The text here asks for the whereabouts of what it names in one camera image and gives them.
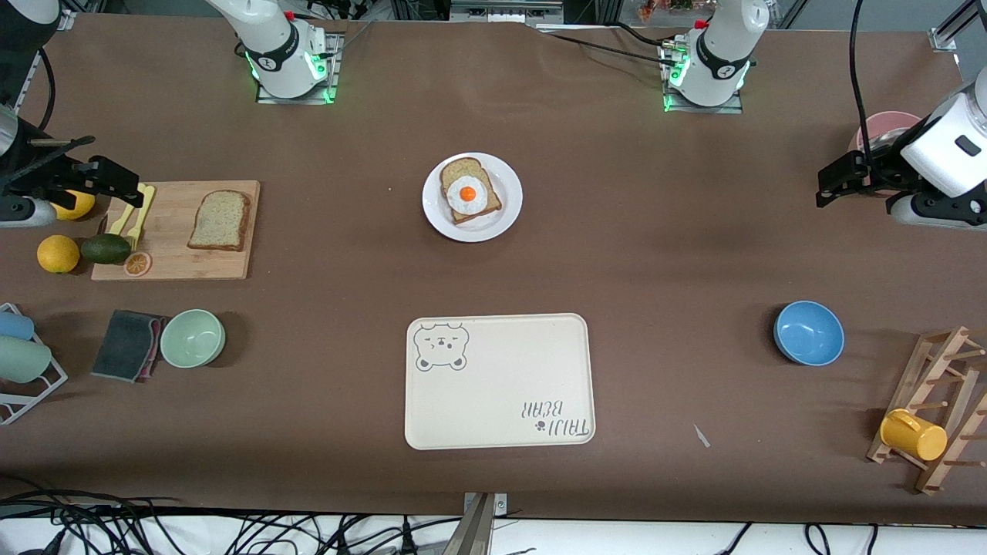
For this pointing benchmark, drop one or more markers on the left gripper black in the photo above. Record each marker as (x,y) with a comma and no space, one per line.
(877,169)

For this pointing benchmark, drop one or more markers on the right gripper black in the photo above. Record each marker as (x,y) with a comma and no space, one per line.
(31,171)

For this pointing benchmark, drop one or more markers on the plain brown bread slice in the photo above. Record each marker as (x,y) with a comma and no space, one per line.
(220,222)

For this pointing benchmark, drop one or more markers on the white round plate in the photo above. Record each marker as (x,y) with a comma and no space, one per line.
(505,220)

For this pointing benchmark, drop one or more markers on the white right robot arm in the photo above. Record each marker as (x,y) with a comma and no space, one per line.
(277,46)

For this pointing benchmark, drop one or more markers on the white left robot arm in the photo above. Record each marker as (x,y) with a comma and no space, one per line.
(725,46)

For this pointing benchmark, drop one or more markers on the yellow lemon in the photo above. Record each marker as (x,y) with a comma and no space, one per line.
(58,254)
(77,206)

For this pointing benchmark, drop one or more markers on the yellow plastic fork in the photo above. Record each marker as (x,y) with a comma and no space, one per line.
(137,231)

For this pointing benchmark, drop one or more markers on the metal ladle spoon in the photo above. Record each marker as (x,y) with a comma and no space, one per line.
(883,139)

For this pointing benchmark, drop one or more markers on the dark green avocado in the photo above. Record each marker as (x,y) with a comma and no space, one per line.
(106,248)

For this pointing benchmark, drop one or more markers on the pink bowl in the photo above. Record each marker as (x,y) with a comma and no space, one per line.
(887,122)

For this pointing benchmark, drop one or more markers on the orange slice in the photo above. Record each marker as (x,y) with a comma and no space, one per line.
(137,264)

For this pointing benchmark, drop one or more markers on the bamboo cutting board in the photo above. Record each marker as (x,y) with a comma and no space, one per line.
(177,266)

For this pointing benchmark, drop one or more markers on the blue bowl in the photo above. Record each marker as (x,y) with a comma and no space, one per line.
(808,333)

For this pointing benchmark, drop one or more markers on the grey folded cloth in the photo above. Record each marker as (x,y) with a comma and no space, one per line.
(123,347)

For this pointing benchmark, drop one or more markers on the pale green bowl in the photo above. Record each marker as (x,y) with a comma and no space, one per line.
(193,339)

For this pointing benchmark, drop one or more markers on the light blue cup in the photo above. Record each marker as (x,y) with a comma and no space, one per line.
(14,325)

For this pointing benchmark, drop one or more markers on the aluminium corner profile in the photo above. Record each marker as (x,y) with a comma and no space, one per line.
(952,31)

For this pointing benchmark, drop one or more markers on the pale green cup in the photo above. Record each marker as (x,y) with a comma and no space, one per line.
(21,360)

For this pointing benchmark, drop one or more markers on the wooden peg rack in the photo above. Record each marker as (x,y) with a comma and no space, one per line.
(933,362)

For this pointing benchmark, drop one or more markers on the yellow mug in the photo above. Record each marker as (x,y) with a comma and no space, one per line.
(914,435)

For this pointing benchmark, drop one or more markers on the small white paper scrap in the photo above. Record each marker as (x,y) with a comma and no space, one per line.
(702,436)

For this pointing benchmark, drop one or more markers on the bread slice under egg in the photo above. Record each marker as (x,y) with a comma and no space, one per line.
(456,171)

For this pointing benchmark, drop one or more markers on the fried egg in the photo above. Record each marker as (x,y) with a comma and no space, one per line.
(466,194)

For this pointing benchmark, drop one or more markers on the cream bear print tray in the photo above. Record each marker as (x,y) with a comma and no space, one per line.
(501,385)

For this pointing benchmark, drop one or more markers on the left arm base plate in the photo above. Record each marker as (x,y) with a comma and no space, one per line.
(732,110)

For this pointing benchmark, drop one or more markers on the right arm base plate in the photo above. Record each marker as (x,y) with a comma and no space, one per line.
(333,77)

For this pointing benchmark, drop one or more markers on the aluminium frame structure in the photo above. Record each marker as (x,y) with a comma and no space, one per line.
(505,9)

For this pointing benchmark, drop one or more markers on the metal table edge bracket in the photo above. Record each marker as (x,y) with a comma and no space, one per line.
(478,528)

